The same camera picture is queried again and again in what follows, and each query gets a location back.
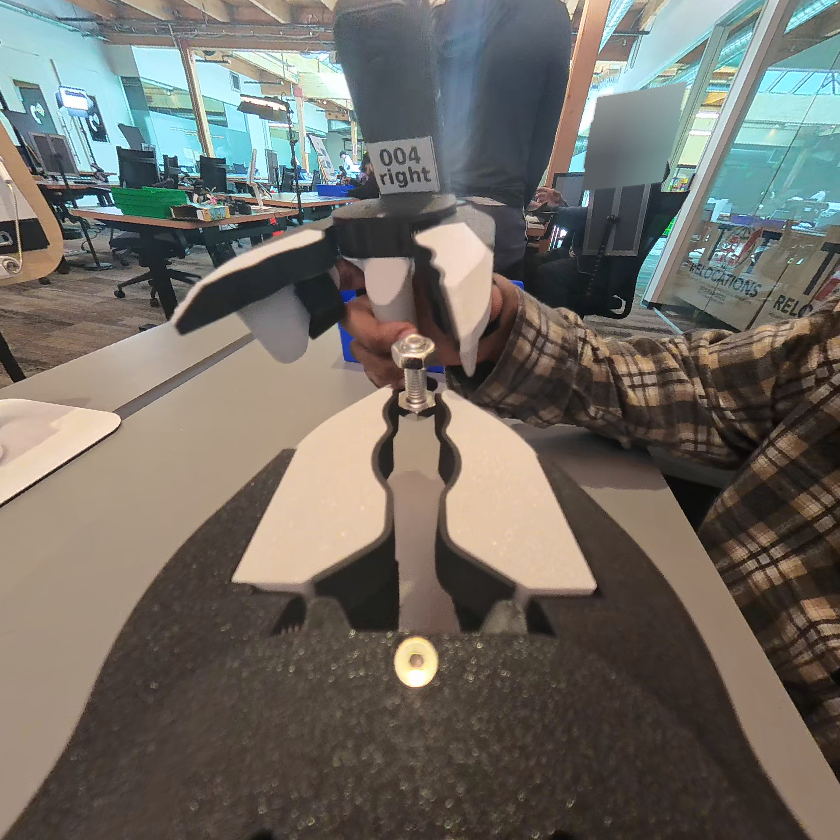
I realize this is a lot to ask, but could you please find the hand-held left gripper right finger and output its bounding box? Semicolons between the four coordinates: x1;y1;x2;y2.
432;389;598;596

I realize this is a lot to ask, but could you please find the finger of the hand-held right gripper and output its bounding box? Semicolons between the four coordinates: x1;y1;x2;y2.
415;222;496;378
172;228;340;337

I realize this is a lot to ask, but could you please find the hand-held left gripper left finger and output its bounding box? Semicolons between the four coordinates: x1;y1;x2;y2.
231;389;403;587

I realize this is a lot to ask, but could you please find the silver steel bolt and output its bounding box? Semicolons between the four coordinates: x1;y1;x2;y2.
391;333;432;408

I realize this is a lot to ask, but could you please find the person's right forearm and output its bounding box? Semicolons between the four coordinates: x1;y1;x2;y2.
446;287;840;472

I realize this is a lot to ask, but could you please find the person's right hand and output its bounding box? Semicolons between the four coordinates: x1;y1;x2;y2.
341;274;521;389

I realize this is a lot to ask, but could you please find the blue plastic bin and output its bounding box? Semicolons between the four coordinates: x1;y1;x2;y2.
340;280;526;363

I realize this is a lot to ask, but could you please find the wooden desk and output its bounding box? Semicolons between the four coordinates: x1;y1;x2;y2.
69;197;293;290

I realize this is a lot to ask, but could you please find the black softbox light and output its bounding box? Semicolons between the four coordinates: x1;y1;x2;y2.
236;97;298;127

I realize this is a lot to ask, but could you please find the black office chair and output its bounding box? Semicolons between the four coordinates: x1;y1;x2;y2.
551;172;691;320
108;146;201;308

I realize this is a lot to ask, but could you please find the green plastic crate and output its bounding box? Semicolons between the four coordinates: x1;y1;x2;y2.
110;185;190;219

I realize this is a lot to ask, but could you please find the curved wooden board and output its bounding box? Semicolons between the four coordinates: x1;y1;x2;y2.
0;123;65;287

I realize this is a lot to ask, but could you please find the printed cardboard box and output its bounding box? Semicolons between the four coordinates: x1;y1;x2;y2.
682;223;767;319
755;233;840;331

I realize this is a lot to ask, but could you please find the white pad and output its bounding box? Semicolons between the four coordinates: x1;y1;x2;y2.
0;398;123;508

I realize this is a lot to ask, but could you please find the person's plaid shirt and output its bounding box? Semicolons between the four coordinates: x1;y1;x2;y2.
697;394;840;791

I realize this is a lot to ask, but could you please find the wooden post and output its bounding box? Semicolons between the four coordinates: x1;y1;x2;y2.
543;0;613;193

